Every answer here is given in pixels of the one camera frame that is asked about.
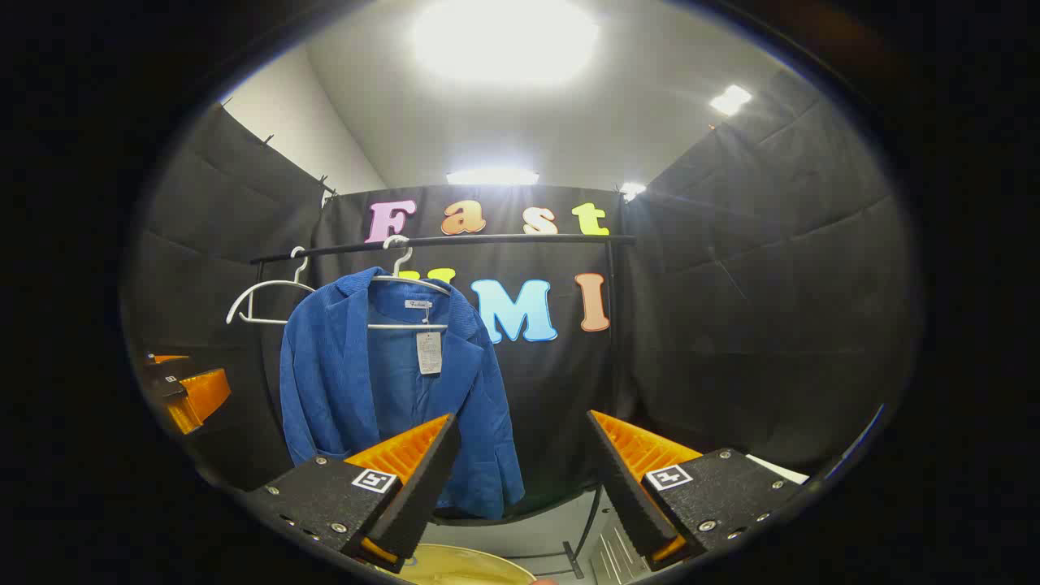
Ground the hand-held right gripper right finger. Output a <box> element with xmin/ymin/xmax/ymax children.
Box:
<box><xmin>587</xmin><ymin>410</ymin><xmax>809</xmax><ymax>572</ymax></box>

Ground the blue corduroy jacket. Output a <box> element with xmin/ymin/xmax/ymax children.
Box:
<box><xmin>279</xmin><ymin>266</ymin><xmax>526</xmax><ymax>521</ymax></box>

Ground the long ceiling light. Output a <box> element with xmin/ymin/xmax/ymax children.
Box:
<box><xmin>445</xmin><ymin>168</ymin><xmax>540</xmax><ymax>186</ymax></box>

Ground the black backdrop cloth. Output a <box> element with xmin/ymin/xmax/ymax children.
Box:
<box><xmin>122</xmin><ymin>69</ymin><xmax>923</xmax><ymax>521</ymax></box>

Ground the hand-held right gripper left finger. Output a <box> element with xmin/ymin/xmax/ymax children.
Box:
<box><xmin>244</xmin><ymin>413</ymin><xmax>462</xmax><ymax>574</ymax></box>

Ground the black clothes rack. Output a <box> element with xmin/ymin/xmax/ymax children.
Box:
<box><xmin>250</xmin><ymin>233</ymin><xmax>637</xmax><ymax>579</ymax></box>

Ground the large square ceiling light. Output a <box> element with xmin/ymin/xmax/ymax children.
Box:
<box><xmin>413</xmin><ymin>0</ymin><xmax>600</xmax><ymax>86</ymax></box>

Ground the white clothes hanger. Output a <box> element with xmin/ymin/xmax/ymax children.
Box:
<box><xmin>226</xmin><ymin>246</ymin><xmax>318</xmax><ymax>326</ymax></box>
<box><xmin>367</xmin><ymin>235</ymin><xmax>453</xmax><ymax>332</ymax></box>

